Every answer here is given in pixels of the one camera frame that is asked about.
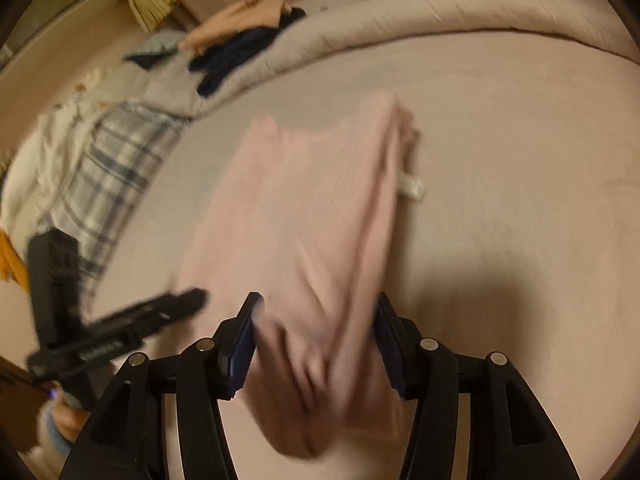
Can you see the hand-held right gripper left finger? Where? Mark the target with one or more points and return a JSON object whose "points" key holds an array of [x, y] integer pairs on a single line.
{"points": [[242, 345]]}

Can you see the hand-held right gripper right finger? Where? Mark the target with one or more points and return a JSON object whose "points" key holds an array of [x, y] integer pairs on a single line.
{"points": [[387, 347]]}

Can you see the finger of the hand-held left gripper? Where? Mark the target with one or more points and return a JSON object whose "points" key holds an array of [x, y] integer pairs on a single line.
{"points": [[170, 305]]}

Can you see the pink striped long-sleeve shirt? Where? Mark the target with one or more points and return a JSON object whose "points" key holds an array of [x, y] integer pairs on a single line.
{"points": [[310, 210]]}

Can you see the person's left hand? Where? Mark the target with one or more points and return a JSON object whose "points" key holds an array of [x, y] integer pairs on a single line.
{"points": [[72, 420]]}

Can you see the orange cloth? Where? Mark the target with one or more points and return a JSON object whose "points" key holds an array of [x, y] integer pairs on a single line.
{"points": [[12, 260]]}

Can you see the plaid grey blanket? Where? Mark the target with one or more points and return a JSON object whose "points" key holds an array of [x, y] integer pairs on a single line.
{"points": [[110, 175]]}

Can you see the white crumpled cloth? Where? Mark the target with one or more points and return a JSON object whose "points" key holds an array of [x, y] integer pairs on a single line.
{"points": [[45, 160]]}

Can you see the bed with pinkish sheet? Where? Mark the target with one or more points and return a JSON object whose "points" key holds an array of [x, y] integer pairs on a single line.
{"points": [[500, 185]]}

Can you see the navy folded garment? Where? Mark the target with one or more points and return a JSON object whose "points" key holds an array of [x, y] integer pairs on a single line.
{"points": [[235, 55]]}

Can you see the striped pillow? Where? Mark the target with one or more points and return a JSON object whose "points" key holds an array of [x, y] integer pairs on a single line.
{"points": [[160, 45]]}

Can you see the peach folded garment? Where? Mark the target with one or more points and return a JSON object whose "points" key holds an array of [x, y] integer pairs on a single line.
{"points": [[235, 22]]}

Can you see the yellow straw bundle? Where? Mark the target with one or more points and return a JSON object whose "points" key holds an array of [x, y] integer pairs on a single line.
{"points": [[150, 0]]}

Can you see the grey quilt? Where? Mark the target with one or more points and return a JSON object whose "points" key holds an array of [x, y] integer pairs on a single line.
{"points": [[450, 10]]}

